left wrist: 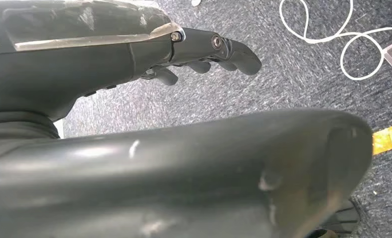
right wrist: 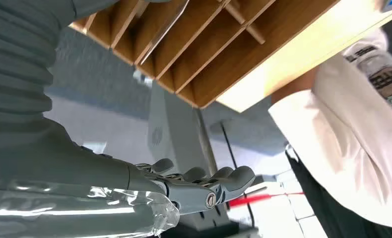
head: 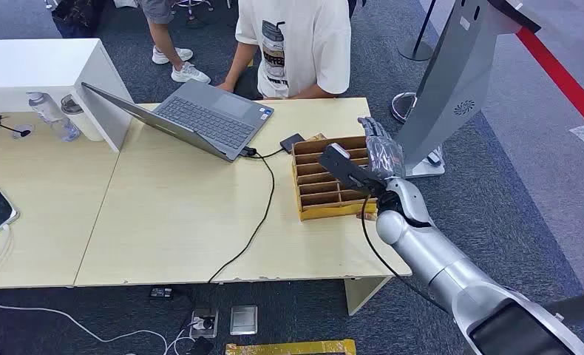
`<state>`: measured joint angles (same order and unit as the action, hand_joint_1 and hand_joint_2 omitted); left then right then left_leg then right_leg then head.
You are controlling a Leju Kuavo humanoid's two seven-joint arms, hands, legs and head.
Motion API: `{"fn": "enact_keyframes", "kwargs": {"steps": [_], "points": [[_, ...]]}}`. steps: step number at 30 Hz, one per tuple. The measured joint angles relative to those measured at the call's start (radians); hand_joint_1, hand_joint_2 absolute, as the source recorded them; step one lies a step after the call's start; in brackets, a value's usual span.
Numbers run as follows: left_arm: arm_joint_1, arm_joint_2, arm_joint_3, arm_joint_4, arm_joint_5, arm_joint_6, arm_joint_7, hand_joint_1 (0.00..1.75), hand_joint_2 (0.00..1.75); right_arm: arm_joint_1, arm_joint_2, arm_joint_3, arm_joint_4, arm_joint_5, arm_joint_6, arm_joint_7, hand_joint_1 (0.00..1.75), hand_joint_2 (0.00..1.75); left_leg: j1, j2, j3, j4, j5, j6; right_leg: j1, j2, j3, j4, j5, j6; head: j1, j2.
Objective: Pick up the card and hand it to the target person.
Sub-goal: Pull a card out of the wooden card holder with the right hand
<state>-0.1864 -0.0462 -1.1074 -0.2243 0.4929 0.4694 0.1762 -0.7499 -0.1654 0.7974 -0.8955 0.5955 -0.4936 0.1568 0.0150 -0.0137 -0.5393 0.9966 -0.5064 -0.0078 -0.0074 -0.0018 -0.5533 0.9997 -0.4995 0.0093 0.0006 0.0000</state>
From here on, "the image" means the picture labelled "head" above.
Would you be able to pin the white cup with lid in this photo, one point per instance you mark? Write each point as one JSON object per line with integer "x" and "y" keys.
{"x": 81, "y": 122}

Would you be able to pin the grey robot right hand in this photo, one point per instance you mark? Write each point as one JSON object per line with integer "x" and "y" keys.
{"x": 382, "y": 154}

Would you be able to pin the open floor socket box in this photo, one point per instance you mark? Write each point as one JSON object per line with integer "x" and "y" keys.
{"x": 204, "y": 322}

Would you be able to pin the black stanchion pole with base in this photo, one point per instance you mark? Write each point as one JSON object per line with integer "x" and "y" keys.
{"x": 416, "y": 46}

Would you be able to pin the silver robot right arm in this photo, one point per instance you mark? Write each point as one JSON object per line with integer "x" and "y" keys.
{"x": 439, "y": 259}

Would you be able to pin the brown card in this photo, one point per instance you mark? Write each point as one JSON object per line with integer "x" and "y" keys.
{"x": 316, "y": 137}

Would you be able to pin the white desk shelf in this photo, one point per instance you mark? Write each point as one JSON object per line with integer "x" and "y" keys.
{"x": 37, "y": 68}

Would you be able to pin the silver kiosk stand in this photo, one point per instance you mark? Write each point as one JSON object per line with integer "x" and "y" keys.
{"x": 451, "y": 83}

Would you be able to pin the black bag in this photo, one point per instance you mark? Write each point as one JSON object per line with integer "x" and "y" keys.
{"x": 79, "y": 14}

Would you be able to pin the red barrier belt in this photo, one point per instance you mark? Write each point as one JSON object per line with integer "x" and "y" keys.
{"x": 561, "y": 81}

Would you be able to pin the wooden card organizer box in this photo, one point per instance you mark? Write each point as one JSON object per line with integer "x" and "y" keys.
{"x": 321, "y": 188}

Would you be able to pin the person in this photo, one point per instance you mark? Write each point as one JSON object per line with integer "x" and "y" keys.
{"x": 302, "y": 44}
{"x": 167, "y": 41}

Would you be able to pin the office chair base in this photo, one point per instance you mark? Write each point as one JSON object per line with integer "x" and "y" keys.
{"x": 191, "y": 7}

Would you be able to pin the small black flat device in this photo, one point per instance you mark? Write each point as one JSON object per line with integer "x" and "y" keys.
{"x": 292, "y": 142}

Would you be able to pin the dark robot body bar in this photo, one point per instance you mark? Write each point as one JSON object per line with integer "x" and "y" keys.
{"x": 578, "y": 305}

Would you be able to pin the chrome round stanchion base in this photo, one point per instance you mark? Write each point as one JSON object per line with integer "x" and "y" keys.
{"x": 400, "y": 105}

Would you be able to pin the clear plastic water bottle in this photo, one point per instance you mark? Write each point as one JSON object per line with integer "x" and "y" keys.
{"x": 52, "y": 117}

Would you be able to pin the pale table leg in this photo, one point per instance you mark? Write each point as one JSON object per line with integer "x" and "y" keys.
{"x": 363, "y": 293}

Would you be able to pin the grey open laptop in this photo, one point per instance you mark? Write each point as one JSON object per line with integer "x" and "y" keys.
{"x": 208, "y": 120}

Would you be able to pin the black wrist camera with pale box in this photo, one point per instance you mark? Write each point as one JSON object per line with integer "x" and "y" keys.
{"x": 346, "y": 169}

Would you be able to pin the silver floor socket cover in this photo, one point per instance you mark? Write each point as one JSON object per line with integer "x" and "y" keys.
{"x": 243, "y": 319}

